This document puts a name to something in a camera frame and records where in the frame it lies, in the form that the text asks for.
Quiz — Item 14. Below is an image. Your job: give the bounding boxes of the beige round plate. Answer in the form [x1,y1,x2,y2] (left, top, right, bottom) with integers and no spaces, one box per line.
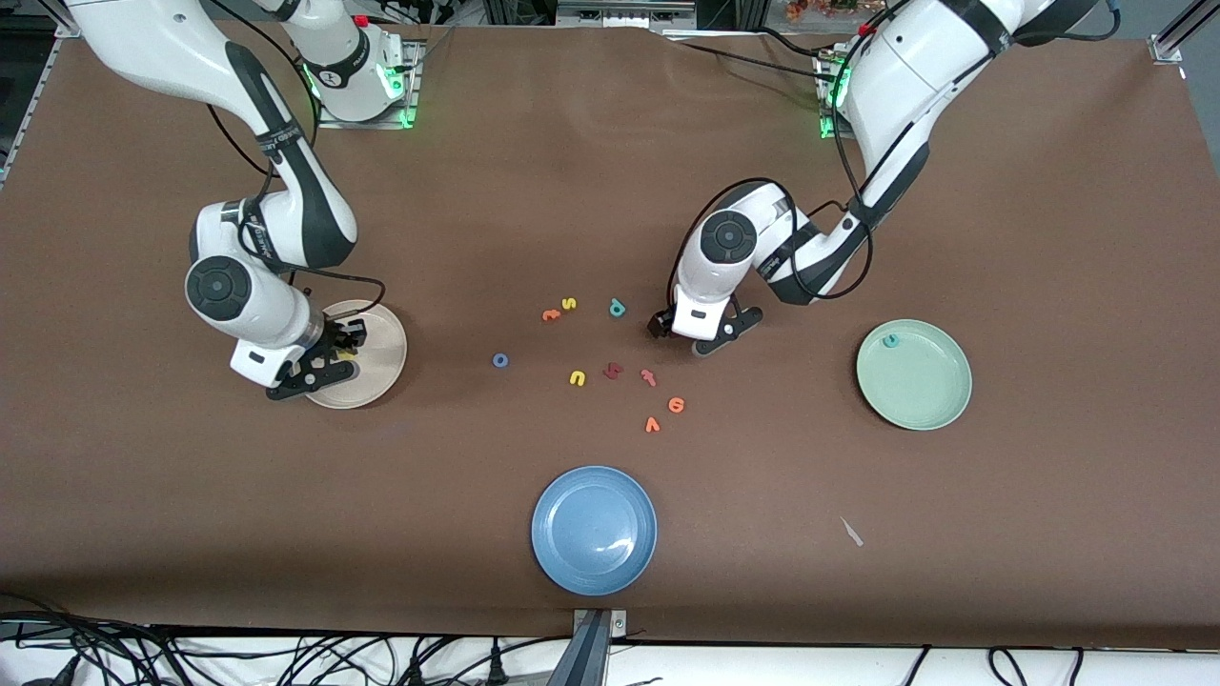
[303,299,409,411]

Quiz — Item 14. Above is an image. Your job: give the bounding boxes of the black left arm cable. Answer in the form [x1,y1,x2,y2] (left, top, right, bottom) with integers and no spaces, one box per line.
[665,0,1124,302]

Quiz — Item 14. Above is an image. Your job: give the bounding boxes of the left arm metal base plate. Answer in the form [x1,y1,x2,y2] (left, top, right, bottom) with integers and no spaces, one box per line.
[818,48,859,142]

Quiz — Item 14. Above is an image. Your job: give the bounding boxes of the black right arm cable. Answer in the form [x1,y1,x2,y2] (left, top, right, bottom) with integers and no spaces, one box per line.
[205,19,387,317]

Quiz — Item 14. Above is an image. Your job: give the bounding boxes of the black cable on table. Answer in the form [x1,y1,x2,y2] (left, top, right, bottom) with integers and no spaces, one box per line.
[662,27,844,87]

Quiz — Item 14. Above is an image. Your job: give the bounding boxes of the aluminium camera post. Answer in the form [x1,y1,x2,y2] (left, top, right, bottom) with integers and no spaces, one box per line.
[545,608,630,686]

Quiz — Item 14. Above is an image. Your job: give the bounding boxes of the aluminium table edge rail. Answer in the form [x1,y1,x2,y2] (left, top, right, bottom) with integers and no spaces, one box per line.
[0,29,72,187]

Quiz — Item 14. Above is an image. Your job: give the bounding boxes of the pale green round plate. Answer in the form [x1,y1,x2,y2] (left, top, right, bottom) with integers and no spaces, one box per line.
[855,318,974,432]

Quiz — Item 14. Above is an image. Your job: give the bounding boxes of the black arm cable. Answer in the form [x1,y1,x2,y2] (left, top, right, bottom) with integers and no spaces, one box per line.
[205,19,387,317]
[665,0,1124,302]

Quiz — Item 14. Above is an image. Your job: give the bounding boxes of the blue round plate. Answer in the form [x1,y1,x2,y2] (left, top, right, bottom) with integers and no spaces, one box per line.
[530,465,659,597]

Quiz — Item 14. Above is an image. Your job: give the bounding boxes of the brown table cover sheet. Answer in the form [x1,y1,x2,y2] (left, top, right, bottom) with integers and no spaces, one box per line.
[0,17,1220,651]

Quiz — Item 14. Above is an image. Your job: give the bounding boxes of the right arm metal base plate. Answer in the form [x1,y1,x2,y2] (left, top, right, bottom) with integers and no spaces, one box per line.
[316,38,421,131]

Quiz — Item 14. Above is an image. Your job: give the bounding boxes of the tangled black floor cables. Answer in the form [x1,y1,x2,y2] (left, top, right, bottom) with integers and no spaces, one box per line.
[0,591,573,686]

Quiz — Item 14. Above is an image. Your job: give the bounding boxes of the grey equipment box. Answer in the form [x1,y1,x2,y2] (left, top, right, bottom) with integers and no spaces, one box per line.
[556,0,699,30]

